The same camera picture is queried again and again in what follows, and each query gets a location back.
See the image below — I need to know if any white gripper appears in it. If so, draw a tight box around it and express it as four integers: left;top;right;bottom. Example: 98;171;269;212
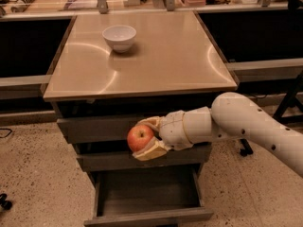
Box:
133;111;193;161

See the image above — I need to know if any black object on floor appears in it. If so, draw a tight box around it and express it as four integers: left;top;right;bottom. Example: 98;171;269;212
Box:
0;193;12;210

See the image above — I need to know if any grey open bottom drawer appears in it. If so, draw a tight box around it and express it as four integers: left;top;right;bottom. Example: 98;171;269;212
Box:
84;166;213;227

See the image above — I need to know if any red apple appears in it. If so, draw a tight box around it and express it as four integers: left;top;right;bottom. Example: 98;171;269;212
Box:
127;125;154;152

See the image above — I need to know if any white ceramic bowl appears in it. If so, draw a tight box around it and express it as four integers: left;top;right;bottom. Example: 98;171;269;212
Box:
102;25;136;53

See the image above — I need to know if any black coiled tool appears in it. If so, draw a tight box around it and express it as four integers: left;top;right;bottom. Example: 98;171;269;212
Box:
10;0;35;13

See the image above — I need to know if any grey middle drawer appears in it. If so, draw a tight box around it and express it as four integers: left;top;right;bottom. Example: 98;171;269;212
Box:
77;144;212;172

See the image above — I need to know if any grey top drawer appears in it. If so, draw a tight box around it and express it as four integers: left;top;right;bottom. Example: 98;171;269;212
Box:
56;108;228;145

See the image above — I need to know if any black table leg with caster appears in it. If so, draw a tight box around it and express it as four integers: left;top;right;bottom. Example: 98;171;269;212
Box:
240;139;254;157

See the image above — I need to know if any black cable on floor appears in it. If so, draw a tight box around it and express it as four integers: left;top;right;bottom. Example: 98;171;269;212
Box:
0;128;14;140

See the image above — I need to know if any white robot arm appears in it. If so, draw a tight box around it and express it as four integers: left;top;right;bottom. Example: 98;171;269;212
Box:
134;92;303;176

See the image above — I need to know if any grey drawer cabinet with counter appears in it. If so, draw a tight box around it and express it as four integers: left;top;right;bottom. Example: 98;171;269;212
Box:
42;10;240;227

